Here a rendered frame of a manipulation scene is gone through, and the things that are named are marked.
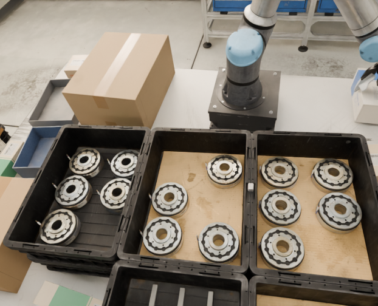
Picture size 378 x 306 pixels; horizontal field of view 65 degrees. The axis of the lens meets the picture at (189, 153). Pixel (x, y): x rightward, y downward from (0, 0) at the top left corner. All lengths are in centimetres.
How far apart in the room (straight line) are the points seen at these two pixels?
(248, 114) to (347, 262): 56
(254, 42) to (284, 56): 172
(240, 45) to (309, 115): 43
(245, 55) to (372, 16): 34
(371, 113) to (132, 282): 96
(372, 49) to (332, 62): 180
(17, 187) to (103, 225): 31
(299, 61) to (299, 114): 147
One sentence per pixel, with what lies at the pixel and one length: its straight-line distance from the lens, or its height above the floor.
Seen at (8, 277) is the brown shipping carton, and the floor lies 77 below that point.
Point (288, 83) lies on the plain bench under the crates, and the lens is 139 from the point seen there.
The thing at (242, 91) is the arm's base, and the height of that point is 86.
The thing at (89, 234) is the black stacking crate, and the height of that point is 83.
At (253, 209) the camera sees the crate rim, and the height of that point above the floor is 93.
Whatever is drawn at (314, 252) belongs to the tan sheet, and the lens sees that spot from 83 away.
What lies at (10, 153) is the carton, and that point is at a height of 76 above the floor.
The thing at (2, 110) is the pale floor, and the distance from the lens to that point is 296.
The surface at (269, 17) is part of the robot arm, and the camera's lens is 110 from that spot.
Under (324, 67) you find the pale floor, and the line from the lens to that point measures 267.
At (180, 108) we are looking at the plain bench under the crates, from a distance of 128.
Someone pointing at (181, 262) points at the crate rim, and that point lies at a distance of 70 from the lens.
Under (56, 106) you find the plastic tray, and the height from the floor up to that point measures 70.
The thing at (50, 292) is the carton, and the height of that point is 76.
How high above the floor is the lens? 159
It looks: 53 degrees down
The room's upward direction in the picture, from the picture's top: 11 degrees counter-clockwise
